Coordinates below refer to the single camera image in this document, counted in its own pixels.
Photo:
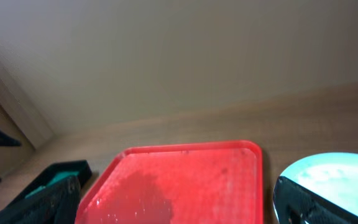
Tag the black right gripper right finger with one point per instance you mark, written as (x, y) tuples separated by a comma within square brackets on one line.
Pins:
[(294, 204)]

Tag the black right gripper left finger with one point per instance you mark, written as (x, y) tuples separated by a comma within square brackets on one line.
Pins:
[(57, 203)]

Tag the light blue plate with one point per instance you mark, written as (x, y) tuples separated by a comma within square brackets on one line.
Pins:
[(333, 176)]

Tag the black water tray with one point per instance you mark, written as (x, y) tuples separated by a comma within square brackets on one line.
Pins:
[(54, 173)]

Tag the red plastic tray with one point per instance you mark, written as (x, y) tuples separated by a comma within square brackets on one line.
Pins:
[(208, 182)]

